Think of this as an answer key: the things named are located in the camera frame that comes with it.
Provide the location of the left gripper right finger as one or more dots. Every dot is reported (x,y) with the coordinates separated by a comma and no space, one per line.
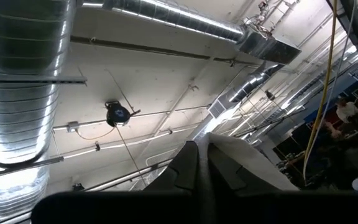
(225,177)

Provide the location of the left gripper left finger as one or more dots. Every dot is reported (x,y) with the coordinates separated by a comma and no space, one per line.
(185,174)

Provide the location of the white smooth garment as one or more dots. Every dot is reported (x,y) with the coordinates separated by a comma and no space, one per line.
(253,161)

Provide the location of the white ceiling conduit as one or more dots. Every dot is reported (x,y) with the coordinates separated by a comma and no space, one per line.
(154,114)

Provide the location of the small black hanging device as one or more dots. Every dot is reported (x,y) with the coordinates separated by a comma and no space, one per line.
(270,95)

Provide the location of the person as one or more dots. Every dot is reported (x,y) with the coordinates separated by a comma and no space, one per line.
(331,130)
(346,110)

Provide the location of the white ceiling junction box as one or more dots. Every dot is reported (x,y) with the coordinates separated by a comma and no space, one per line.
(72,127)

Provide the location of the grey strut channel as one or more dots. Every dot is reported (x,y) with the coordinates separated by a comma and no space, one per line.
(26,80)

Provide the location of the long silver duct with box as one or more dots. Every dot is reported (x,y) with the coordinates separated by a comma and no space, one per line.
(182,18)

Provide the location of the grey metal rail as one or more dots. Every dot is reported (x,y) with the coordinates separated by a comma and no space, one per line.
(20,168)

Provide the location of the large silver ventilation duct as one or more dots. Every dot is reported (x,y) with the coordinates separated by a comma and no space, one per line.
(17,109)

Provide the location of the black overhead rig frame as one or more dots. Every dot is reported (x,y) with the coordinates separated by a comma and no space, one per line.
(353,25)

